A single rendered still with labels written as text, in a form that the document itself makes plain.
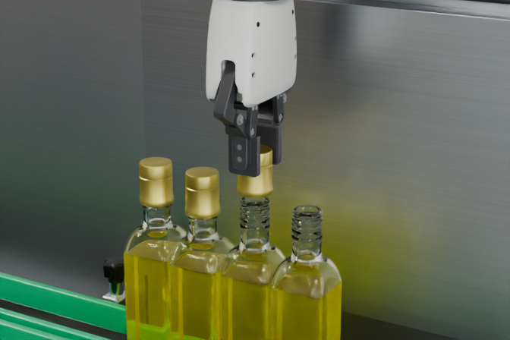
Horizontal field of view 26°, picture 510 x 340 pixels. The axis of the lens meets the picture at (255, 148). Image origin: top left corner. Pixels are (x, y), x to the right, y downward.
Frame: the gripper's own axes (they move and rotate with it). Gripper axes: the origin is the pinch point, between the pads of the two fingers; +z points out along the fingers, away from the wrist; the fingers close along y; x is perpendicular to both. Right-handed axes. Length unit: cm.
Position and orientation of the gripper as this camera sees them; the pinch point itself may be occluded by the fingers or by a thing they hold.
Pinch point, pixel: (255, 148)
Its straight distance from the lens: 106.5
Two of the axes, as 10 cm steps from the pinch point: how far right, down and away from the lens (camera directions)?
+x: 8.7, 1.5, -4.6
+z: 0.0, 9.5, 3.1
